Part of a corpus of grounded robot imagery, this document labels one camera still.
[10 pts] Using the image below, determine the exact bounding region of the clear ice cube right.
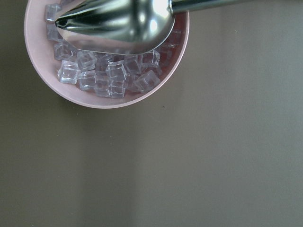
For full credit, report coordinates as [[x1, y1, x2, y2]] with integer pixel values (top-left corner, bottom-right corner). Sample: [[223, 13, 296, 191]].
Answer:
[[134, 70, 160, 93]]

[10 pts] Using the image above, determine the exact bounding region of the clear ice cube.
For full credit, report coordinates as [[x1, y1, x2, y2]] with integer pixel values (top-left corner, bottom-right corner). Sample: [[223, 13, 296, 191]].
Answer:
[[134, 70, 160, 93], [57, 60, 80, 85], [106, 60, 127, 81]]

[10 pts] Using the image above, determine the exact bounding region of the clear ice cube centre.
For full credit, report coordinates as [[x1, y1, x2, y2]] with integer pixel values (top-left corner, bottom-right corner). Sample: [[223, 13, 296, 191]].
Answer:
[[106, 60, 127, 81]]

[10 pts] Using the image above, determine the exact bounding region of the metal scoop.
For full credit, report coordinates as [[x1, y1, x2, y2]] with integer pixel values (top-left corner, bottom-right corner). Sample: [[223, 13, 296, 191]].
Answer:
[[55, 0, 243, 55]]

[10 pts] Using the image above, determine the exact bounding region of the pink bowl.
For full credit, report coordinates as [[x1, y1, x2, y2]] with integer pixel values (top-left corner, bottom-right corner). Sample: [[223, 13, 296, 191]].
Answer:
[[24, 0, 190, 109]]

